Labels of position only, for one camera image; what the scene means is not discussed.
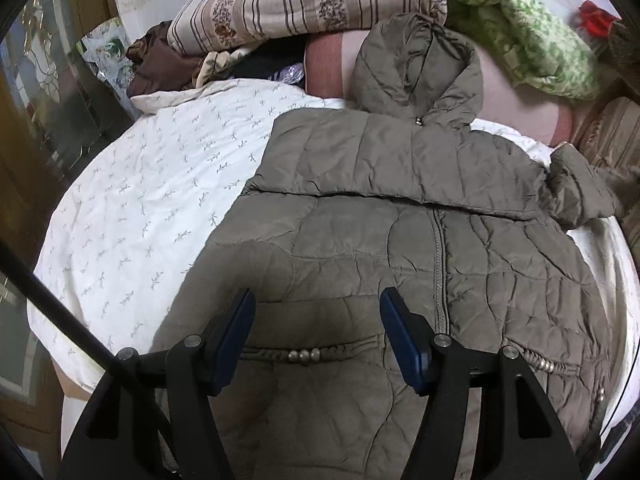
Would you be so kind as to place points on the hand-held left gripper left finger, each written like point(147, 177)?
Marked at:
point(234, 340)

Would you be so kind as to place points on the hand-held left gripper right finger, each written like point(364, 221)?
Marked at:
point(400, 340)

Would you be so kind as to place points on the olive quilted hooded jacket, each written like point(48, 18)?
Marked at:
point(350, 210)

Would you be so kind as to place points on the white leaf-print bed sheet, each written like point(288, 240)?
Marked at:
point(150, 200)

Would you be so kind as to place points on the purple patterned cloth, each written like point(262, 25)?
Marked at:
point(290, 75)

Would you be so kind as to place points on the cream leaf-print cloth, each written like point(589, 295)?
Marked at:
point(215, 62)

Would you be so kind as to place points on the brown garment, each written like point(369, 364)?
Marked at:
point(165, 67)

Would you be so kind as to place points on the dark cloth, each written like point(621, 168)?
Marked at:
point(270, 60)

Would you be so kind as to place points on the pink bolster cushion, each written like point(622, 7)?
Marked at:
point(330, 65)

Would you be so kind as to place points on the striped floral cushion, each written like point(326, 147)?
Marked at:
point(615, 135)

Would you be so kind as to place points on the printed plastic bag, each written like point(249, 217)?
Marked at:
point(107, 55)

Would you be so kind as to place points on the wooden glass door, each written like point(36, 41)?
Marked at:
point(40, 85)

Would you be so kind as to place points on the green and white blanket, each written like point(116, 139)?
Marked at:
point(525, 30)

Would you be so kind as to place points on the wooden headboard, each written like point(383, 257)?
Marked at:
point(625, 80)

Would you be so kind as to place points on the striped floral pillow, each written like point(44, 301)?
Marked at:
point(300, 0)

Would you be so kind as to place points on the grey checked cloth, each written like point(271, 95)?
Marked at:
point(622, 42)

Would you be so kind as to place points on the red cloth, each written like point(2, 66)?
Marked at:
point(597, 17)

